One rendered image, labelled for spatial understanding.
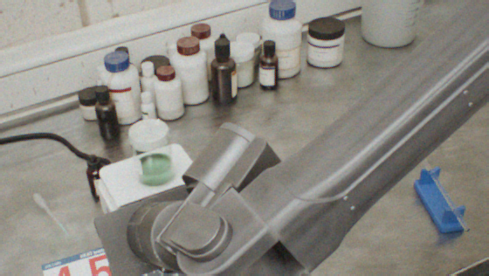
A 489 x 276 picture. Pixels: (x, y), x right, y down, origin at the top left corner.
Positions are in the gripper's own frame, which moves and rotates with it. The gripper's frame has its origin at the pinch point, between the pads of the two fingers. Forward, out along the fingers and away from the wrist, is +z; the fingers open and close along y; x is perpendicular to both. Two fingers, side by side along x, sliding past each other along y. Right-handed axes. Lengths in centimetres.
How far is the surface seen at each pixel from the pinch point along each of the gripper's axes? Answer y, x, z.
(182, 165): -10.9, -4.8, 13.0
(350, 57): -56, -14, 36
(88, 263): 5.0, 3.0, 12.8
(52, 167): 3.5, -10.9, 34.4
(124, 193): -2.1, -3.8, 12.1
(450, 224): -39.9, 13.9, 2.1
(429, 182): -43.0, 8.8, 7.9
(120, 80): -11.0, -20.8, 32.3
